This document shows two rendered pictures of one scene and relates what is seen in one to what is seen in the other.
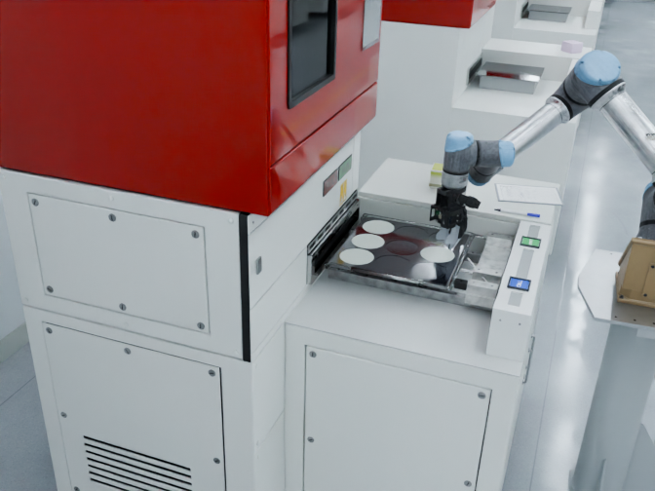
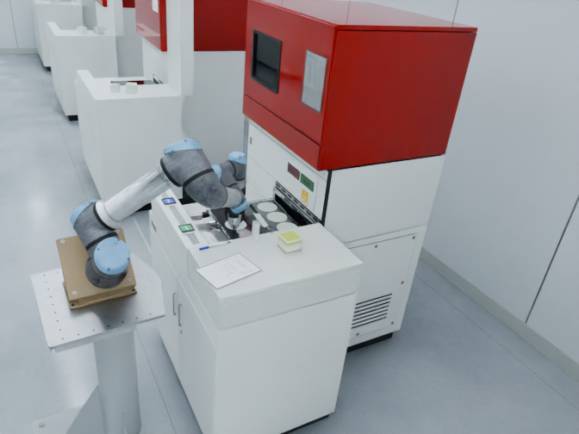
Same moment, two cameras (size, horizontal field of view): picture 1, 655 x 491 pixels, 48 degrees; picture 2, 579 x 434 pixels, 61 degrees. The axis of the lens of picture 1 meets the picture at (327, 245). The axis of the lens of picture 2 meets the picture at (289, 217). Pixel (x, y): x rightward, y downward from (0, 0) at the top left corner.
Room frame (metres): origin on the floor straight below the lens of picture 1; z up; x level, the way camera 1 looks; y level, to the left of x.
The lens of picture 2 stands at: (3.38, -1.71, 2.06)
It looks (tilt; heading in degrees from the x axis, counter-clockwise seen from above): 29 degrees down; 129
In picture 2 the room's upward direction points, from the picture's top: 6 degrees clockwise
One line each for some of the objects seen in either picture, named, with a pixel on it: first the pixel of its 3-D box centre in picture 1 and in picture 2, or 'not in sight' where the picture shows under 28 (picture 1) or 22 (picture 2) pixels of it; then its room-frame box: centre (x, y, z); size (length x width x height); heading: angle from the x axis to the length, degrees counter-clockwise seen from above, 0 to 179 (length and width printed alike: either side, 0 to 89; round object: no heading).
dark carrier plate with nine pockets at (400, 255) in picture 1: (402, 248); (256, 220); (1.97, -0.23, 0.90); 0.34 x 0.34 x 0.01; 70
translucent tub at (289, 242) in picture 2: (442, 176); (289, 243); (2.31, -0.38, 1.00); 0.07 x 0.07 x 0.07; 74
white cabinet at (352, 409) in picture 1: (427, 372); (238, 316); (2.01, -0.35, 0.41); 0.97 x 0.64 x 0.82; 161
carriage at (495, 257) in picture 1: (489, 272); (204, 238); (1.90, -0.48, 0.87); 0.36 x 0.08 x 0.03; 161
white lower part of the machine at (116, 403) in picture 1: (211, 371); (322, 261); (1.98, 0.37, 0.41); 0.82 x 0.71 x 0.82; 161
